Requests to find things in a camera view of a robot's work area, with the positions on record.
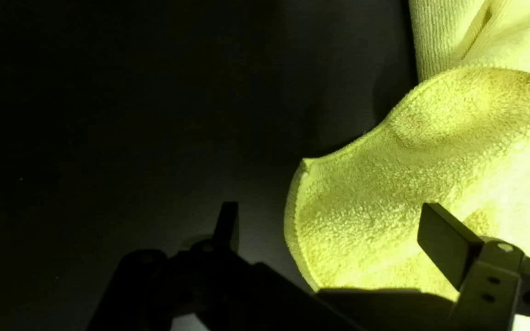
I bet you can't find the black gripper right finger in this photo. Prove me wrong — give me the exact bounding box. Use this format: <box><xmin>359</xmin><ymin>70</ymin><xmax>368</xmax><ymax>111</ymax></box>
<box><xmin>418</xmin><ymin>203</ymin><xmax>521</xmax><ymax>331</ymax></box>

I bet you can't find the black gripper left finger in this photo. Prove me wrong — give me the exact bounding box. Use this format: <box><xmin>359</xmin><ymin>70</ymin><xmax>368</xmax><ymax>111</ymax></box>
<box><xmin>184</xmin><ymin>203</ymin><xmax>338</xmax><ymax>331</ymax></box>

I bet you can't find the yellow-green towel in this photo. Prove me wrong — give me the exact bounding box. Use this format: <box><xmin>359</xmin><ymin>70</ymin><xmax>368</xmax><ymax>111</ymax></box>
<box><xmin>283</xmin><ymin>0</ymin><xmax>530</xmax><ymax>298</ymax></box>

